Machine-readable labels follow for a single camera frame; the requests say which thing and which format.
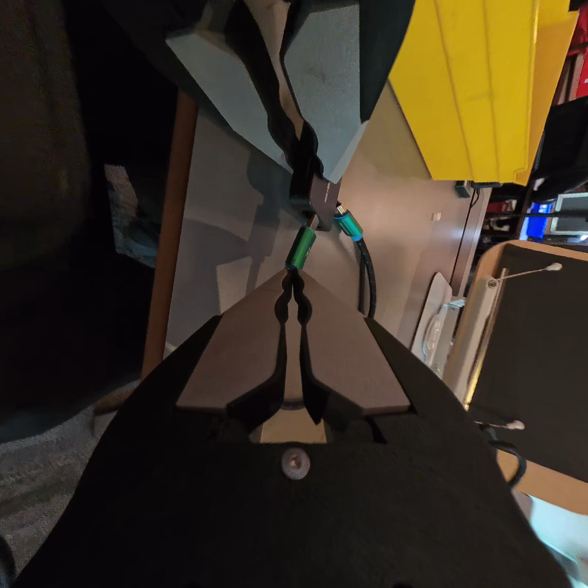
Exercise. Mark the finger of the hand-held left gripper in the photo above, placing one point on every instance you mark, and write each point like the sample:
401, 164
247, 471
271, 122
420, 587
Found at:
220, 82
330, 69

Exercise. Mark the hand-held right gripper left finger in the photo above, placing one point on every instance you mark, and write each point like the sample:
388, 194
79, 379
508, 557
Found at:
239, 353

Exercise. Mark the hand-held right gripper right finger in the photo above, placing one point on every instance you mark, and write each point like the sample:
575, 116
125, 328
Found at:
353, 353

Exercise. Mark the yellow plastic bin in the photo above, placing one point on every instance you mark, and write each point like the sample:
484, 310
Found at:
468, 82

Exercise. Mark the black hdmi port hub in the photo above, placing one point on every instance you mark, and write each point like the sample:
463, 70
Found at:
321, 197

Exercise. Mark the black charging case with display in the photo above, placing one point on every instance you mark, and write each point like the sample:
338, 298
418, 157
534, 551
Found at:
477, 186

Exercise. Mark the black board on white stand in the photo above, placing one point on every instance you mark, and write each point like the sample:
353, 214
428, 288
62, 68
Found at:
542, 344

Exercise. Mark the black striped jacket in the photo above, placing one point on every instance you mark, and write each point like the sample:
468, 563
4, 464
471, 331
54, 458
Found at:
565, 147

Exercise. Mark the blue plastic bin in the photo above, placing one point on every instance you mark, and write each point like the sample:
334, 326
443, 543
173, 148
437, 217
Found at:
537, 225

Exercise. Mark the person's black trouser leg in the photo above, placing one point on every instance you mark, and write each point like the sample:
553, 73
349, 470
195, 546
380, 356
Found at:
46, 229

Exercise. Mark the grey panel on stand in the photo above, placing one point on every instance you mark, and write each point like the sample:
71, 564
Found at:
572, 213

